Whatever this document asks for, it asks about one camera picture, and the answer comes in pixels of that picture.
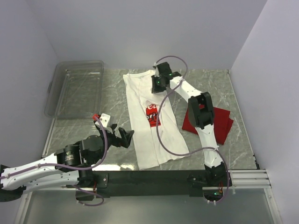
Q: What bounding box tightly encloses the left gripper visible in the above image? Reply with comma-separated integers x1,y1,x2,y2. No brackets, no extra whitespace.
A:
91,124,134,164

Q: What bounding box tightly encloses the white Coca-Cola t-shirt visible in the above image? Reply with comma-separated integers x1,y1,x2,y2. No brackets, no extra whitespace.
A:
123,70,189,170

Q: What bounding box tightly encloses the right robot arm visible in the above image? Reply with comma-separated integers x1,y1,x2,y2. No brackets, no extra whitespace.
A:
151,62,230,186

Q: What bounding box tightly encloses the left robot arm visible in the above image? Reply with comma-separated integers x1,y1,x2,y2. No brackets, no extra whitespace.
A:
0,121,134,202

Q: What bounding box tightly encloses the black mounting base bar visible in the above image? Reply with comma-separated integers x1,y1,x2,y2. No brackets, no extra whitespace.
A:
65,169,234,201

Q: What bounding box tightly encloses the clear plastic bin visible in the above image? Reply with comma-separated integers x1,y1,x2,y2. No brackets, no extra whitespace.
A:
44,60,104,119

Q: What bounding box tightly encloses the folded red t-shirt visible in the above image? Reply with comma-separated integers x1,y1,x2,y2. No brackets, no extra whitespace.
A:
182,107,234,145

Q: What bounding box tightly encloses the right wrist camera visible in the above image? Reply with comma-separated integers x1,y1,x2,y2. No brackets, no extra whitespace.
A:
153,62,161,77

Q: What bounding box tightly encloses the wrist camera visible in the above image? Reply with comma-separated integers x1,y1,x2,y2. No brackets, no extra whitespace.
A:
93,113,114,130
153,62,161,77

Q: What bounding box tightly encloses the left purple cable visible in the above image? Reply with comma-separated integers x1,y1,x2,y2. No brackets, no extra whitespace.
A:
0,118,109,207

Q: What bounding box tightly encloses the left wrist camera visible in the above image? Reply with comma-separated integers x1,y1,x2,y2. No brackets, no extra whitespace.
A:
93,113,114,130

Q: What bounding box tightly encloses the aluminium rail frame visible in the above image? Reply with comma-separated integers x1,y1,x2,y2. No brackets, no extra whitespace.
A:
14,116,281,224

